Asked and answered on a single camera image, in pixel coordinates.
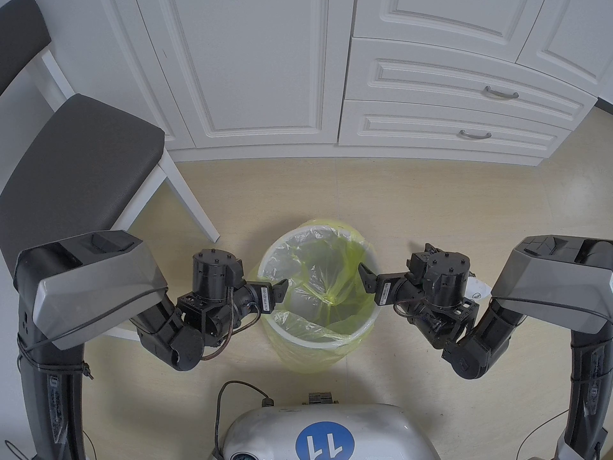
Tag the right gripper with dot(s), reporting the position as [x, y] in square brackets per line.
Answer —
[402, 290]

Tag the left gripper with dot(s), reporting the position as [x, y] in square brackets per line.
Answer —
[256, 297]

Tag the yellow plastic bag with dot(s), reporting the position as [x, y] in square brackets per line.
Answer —
[335, 276]

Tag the clear printed wrapper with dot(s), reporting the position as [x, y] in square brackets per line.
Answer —
[479, 289]

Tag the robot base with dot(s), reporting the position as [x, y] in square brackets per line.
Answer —
[383, 429]

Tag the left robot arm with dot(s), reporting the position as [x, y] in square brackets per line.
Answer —
[96, 281]

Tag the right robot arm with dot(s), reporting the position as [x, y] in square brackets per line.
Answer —
[550, 281]

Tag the white trash bin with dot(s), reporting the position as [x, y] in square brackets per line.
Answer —
[287, 334]

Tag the white chair dark grey seat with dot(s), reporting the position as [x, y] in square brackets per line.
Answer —
[81, 161]

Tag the white wardrobe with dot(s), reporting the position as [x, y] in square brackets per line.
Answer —
[268, 41]

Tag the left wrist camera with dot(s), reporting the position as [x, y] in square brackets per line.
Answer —
[238, 271]

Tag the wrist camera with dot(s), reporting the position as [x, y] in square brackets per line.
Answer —
[419, 264]
[238, 271]

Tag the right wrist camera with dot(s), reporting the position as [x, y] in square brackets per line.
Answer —
[419, 264]

